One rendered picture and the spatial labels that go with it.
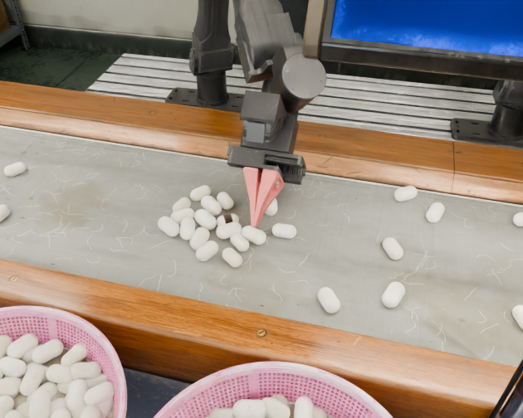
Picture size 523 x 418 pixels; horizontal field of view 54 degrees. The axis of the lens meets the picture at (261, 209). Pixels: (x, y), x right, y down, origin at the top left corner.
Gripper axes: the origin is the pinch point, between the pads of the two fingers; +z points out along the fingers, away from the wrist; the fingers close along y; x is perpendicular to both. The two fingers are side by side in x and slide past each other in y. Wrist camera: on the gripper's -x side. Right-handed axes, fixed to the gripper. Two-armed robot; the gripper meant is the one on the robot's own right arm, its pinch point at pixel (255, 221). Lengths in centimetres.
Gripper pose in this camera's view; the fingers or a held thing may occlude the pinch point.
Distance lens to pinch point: 69.6
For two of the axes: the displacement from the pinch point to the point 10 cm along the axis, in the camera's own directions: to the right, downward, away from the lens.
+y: 9.6, 1.7, -2.0
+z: -2.0, 9.7, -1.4
